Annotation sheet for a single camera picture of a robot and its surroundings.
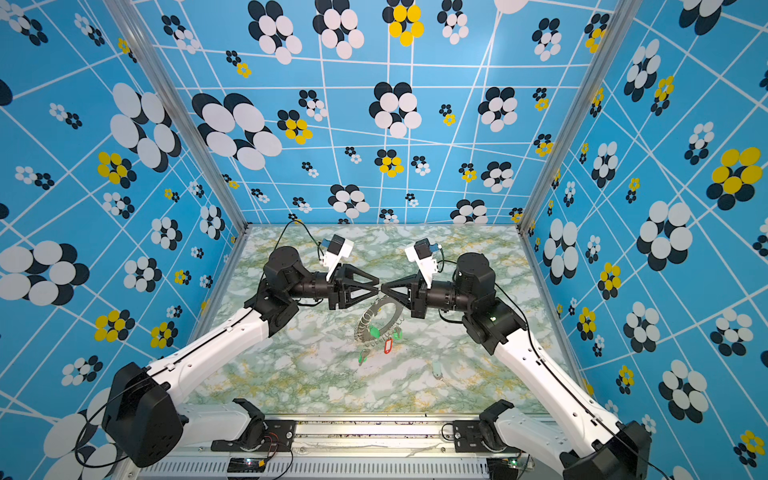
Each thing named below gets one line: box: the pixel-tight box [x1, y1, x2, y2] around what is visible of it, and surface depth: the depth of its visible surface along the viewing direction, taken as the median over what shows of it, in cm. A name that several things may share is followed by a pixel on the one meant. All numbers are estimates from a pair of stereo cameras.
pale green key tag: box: [432, 361, 443, 377], surface depth 86 cm
